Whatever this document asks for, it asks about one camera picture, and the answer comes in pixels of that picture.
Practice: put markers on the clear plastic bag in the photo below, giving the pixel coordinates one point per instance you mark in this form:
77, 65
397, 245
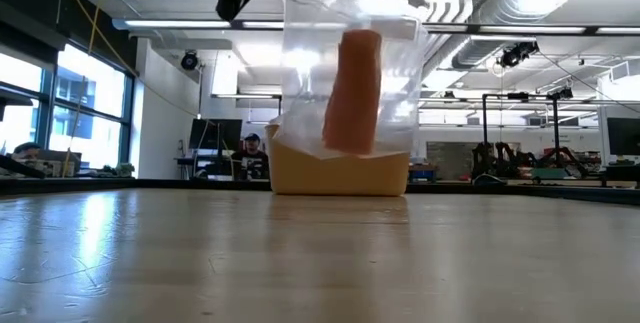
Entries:
310, 88

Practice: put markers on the orange elastic bandage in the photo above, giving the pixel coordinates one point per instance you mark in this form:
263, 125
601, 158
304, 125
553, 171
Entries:
352, 93

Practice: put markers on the long ceiling light bar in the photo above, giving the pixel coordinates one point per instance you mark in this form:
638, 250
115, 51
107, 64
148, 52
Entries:
175, 24

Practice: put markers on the black ceiling spotlight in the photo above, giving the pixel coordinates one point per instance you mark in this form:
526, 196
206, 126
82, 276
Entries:
189, 61

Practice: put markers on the black computer monitor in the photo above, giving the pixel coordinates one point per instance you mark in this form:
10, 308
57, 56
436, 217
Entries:
625, 135
215, 134

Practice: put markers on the person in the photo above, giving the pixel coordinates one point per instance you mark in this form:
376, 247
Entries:
26, 150
251, 160

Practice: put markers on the large office window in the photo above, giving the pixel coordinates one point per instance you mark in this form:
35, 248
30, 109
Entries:
87, 93

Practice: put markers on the yellow plastic bin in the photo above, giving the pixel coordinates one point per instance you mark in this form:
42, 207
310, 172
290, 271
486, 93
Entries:
340, 175

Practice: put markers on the small potted plant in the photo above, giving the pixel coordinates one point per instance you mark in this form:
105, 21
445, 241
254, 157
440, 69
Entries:
125, 168

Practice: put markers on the silver ventilation duct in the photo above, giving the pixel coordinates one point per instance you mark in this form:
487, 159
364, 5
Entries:
530, 3

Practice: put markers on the black ceiling camera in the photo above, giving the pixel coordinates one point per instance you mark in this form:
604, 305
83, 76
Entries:
517, 54

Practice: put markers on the black background gantry frame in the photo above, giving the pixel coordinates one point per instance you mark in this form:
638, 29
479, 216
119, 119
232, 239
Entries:
520, 96

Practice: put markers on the black aluminium table frame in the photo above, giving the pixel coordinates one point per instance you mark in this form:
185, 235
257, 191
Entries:
150, 183

